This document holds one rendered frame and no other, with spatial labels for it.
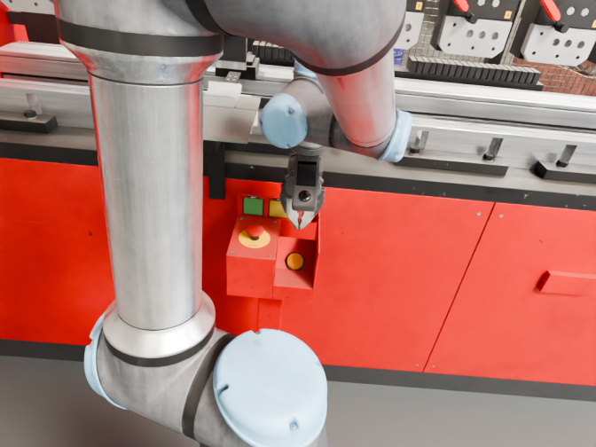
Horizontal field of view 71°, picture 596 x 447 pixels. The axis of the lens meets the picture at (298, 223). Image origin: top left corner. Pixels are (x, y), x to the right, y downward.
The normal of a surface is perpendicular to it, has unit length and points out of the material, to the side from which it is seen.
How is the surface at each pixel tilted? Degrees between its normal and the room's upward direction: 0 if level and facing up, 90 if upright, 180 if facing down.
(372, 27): 110
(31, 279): 90
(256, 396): 8
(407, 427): 0
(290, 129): 95
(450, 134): 90
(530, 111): 90
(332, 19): 116
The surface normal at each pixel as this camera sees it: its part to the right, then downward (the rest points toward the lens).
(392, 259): -0.03, 0.58
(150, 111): 0.32, 0.51
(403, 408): 0.08, -0.81
